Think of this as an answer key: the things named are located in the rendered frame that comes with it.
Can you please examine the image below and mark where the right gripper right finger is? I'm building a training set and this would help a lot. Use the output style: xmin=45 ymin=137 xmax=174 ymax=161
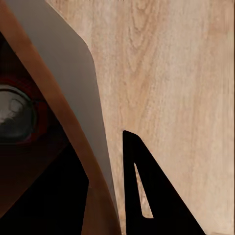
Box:
xmin=122 ymin=130 xmax=206 ymax=235

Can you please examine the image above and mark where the trash can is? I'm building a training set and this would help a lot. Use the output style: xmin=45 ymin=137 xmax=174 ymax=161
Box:
xmin=0 ymin=0 xmax=122 ymax=235

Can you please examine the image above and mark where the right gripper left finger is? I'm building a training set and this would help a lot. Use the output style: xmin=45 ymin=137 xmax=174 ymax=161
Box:
xmin=0 ymin=143 xmax=89 ymax=235

